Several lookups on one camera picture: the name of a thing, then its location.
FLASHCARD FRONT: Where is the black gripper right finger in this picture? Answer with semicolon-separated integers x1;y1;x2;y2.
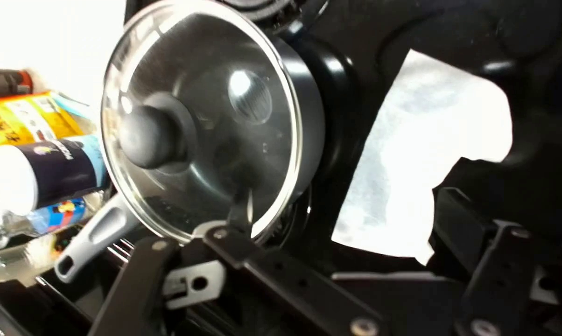
432;184;488;276

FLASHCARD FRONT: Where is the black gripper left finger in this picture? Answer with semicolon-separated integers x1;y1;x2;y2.
228;188;254;242

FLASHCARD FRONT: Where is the glass pot lid black knob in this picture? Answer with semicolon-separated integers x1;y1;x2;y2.
97;0;308;246

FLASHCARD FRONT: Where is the black cooking pot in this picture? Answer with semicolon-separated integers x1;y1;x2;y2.
249;16;361;248

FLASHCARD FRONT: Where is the black electric stove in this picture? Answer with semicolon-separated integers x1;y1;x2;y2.
0;0;562;336

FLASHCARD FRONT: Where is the white paper napkin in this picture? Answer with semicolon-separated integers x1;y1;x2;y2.
331;48;516;266

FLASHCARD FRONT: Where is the blue printed packet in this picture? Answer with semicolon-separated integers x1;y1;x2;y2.
4;194;90;238

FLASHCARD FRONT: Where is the dark blue white-capped canister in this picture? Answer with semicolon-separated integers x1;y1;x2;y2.
0;134;112;216

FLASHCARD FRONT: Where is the dark red-labelled bottle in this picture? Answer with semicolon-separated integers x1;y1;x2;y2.
0;67;38;98

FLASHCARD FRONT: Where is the grey utensil handle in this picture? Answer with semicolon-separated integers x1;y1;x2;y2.
53;190;140;285

